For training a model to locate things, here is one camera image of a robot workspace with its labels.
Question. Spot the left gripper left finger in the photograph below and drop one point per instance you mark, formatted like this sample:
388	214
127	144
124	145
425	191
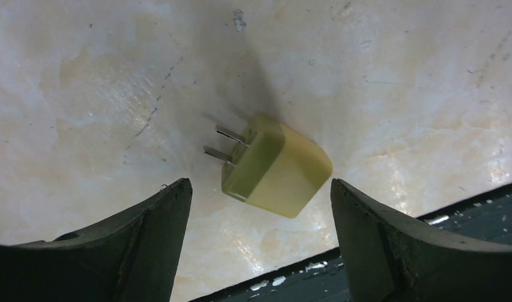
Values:
130	256

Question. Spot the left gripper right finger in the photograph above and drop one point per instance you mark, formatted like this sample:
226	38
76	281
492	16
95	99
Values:
390	256

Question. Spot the yellow charger plug left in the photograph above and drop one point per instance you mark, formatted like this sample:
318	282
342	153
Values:
271	166

